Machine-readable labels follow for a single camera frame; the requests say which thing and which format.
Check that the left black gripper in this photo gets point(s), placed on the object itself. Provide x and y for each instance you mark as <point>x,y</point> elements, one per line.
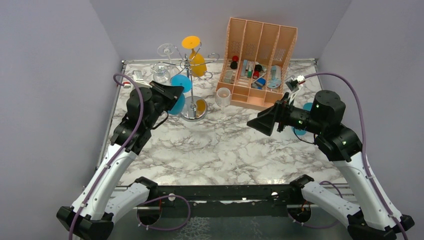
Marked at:
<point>170,92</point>

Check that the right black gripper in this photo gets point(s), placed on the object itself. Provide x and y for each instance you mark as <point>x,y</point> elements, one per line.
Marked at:
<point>266,120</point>

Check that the blue plastic goblet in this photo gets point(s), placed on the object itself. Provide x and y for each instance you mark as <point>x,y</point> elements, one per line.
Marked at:
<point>299,132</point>
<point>180,80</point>

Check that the orange plastic goblet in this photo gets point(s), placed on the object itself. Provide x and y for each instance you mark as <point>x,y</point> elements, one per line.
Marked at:
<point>196,60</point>

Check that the tall clear wine glass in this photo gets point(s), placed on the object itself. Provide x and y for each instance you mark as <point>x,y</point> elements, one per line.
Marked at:
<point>166,50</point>

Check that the short clear wine glass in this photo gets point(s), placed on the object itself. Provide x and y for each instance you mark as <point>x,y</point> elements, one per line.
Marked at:
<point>223,98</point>

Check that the ribbed clear glass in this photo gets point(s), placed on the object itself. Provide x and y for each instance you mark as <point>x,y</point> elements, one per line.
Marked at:
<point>161,73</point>

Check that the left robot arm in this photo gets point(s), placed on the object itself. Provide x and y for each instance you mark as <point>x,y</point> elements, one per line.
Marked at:
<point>93,214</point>

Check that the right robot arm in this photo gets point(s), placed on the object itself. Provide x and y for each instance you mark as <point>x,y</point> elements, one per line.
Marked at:
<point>373,216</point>

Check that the chrome wine glass rack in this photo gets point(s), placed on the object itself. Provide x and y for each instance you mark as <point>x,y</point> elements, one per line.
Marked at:
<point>195,108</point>

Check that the peach desk organizer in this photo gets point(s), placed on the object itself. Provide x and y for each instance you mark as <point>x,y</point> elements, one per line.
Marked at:
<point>256,59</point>

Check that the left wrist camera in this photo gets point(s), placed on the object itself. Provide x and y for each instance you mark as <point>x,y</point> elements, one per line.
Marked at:
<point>139,78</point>

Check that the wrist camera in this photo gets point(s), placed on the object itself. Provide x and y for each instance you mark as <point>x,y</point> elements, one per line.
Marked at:
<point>294,84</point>
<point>139,78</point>

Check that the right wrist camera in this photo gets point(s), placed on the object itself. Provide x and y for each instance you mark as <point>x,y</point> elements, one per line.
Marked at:
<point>294,84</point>

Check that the black base frame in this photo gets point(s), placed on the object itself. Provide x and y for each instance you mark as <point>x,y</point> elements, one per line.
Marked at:
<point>216,201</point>

